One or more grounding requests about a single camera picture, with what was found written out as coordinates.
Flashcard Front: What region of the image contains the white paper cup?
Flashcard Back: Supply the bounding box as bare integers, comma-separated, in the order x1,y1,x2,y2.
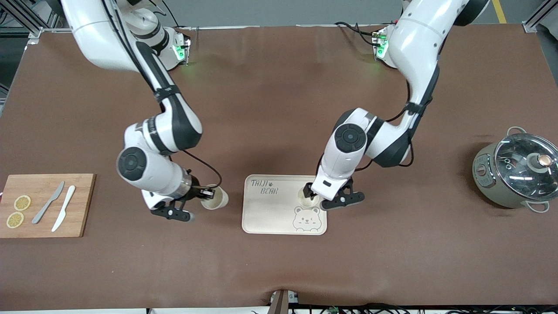
297,187,320,208

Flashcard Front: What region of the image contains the white plastic cup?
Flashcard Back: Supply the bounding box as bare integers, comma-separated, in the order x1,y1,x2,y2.
201,185,229,211

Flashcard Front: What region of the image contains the white bear print tray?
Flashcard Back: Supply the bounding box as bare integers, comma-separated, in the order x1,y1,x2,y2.
242,174,327,236

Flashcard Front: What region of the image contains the brown table mat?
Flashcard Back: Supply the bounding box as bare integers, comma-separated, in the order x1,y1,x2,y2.
0,24,558,311

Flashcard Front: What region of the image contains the wooden cutting board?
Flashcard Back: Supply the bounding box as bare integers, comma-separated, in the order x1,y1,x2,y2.
0,174,96,239

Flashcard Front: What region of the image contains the white plastic knife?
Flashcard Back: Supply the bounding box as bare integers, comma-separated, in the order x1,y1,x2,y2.
51,185,76,232

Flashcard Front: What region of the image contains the grey plastic knife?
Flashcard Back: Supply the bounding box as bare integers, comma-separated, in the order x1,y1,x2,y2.
31,181,65,225

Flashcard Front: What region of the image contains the green electric cooking pot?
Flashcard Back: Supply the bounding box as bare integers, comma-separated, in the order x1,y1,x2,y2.
473,126,558,213

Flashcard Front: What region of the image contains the glass pot lid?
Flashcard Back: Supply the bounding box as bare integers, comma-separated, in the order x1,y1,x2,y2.
495,133,558,192

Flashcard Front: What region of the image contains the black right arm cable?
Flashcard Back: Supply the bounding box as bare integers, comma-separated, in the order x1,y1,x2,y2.
100,0,223,190

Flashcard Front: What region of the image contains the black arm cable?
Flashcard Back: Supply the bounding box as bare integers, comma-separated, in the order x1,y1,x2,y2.
100,0,223,190
354,74,432,171

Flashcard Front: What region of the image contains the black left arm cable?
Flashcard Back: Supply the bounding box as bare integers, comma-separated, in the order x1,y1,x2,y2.
354,74,432,171

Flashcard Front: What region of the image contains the grey metal post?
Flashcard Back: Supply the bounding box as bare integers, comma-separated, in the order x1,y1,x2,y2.
269,290,290,314

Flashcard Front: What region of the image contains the black base cable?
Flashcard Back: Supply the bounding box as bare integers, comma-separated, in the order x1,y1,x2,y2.
334,21,384,46
161,0,194,44

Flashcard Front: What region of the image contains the aluminium frame profile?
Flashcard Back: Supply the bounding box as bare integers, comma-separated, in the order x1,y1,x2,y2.
0,0,44,44
523,0,558,33

